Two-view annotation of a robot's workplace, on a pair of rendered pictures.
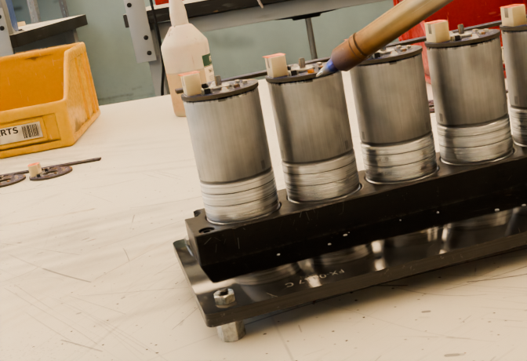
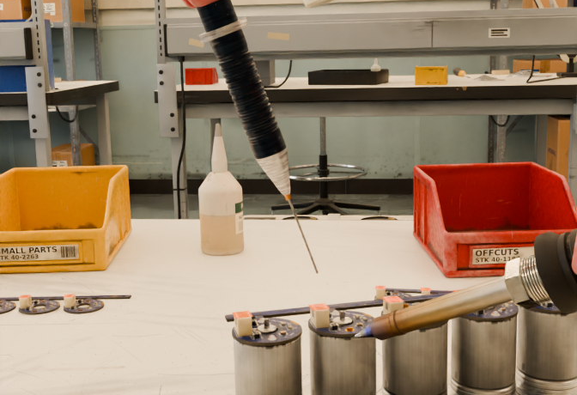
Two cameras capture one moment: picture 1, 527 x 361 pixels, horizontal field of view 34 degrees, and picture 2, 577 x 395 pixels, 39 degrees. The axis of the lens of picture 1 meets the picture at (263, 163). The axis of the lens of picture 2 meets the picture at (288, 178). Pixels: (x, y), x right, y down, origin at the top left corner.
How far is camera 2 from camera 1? 0.07 m
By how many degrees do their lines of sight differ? 4
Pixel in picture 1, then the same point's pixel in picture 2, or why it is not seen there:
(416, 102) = (438, 366)
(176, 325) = not seen: outside the picture
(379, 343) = not seen: outside the picture
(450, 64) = (471, 335)
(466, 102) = (480, 369)
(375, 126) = (397, 380)
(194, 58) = (227, 205)
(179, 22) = (219, 170)
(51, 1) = (88, 59)
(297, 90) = (336, 345)
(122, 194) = (150, 352)
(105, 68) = (127, 128)
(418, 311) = not seen: outside the picture
